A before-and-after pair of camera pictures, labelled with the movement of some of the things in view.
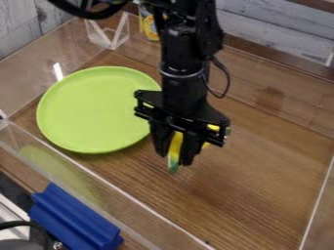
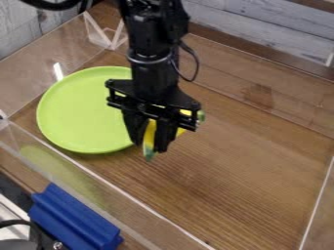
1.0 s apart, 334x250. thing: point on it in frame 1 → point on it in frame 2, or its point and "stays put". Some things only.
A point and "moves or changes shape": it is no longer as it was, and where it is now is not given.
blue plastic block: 71,222 stays put
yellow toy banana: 177,148 moves or changes shape
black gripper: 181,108 → 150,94
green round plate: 86,109 stays put
